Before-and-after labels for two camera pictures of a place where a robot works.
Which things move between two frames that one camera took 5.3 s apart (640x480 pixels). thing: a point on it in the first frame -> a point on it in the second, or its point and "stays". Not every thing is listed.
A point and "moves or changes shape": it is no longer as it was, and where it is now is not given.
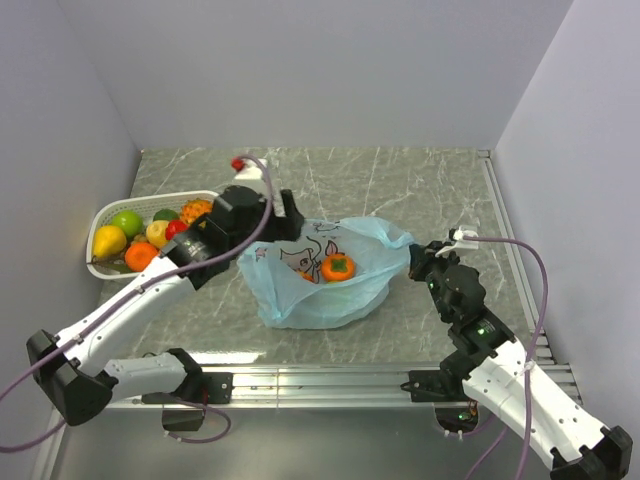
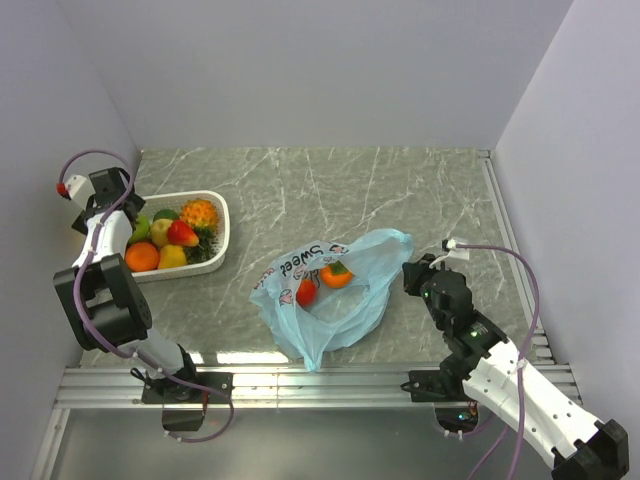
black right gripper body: x=432 y=269 -> x=420 y=280
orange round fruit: x=138 y=255 stays
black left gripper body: x=246 y=237 -> x=78 y=224
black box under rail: x=182 y=419 stays
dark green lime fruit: x=165 y=215 stays
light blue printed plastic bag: x=336 y=273 moves or changes shape
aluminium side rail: x=537 y=329 stays
